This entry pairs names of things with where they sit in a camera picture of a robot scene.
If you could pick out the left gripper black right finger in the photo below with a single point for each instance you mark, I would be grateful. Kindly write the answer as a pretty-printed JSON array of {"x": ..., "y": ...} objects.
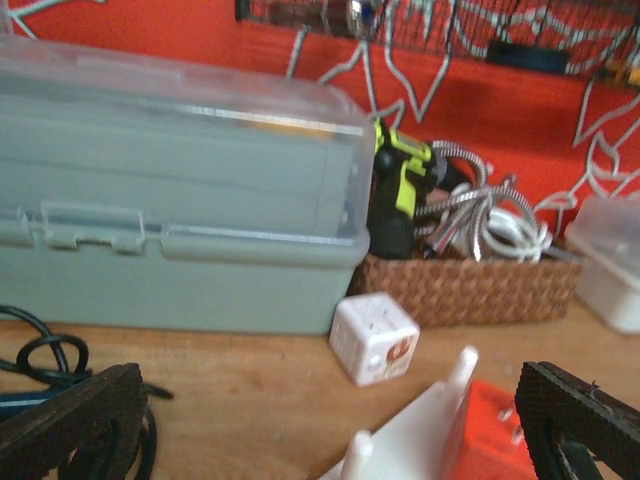
[{"x": 571, "y": 426}]

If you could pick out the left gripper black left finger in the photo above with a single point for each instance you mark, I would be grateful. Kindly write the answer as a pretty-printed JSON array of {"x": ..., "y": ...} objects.
[{"x": 91, "y": 430}]

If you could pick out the red cube block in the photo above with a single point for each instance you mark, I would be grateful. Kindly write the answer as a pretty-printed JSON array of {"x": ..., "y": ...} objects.
[{"x": 487, "y": 441}]

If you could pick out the white peg fixture base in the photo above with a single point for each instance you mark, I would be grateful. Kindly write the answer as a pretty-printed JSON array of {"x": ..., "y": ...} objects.
[{"x": 423, "y": 440}]

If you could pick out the woven wicker basket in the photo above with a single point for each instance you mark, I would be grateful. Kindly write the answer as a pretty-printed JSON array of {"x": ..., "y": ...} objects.
[{"x": 454, "y": 291}]

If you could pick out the white clear-lid storage box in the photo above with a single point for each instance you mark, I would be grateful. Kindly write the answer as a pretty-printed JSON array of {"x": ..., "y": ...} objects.
[{"x": 605, "y": 233}]

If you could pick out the white cube power adapter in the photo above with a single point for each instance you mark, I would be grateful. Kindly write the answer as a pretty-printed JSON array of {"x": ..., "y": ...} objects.
[{"x": 373, "y": 338}]

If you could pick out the grey plastic toolbox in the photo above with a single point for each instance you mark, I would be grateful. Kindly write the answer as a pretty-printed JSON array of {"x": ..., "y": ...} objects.
[{"x": 144, "y": 192}]

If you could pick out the green black cordless drill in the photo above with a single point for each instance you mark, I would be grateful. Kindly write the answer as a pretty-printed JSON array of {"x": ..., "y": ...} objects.
[{"x": 405, "y": 171}]

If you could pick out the black wire wall basket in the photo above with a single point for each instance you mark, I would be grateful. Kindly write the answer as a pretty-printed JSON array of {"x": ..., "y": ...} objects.
[{"x": 587, "y": 35}]

